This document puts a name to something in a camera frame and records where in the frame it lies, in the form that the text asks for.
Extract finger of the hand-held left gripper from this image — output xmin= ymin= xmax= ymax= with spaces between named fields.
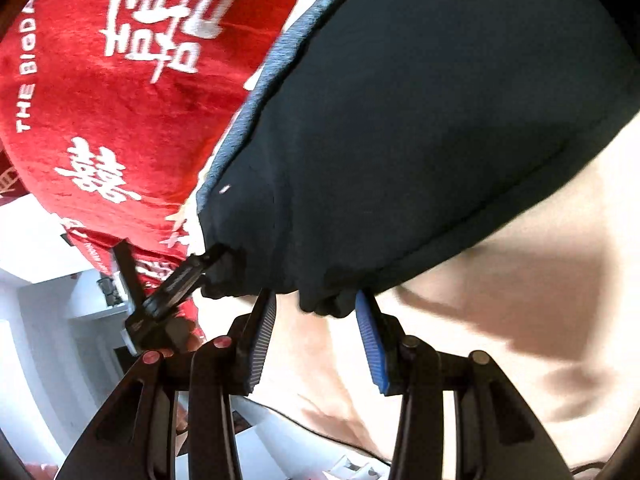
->
xmin=142 ymin=242 xmax=241 ymax=318
xmin=110 ymin=239 xmax=148 ymax=313

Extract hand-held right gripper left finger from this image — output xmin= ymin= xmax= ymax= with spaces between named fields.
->
xmin=55 ymin=287 xmax=278 ymax=480

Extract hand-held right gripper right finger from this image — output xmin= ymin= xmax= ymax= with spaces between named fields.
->
xmin=354 ymin=289 xmax=576 ymax=480

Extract dark pants with patterned waistband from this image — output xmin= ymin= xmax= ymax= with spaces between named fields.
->
xmin=196 ymin=0 xmax=640 ymax=320

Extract red blanket with white print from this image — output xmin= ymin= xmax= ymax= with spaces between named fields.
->
xmin=0 ymin=0 xmax=332 ymax=356

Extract cream cushion cover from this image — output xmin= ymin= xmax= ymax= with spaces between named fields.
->
xmin=192 ymin=0 xmax=640 ymax=480

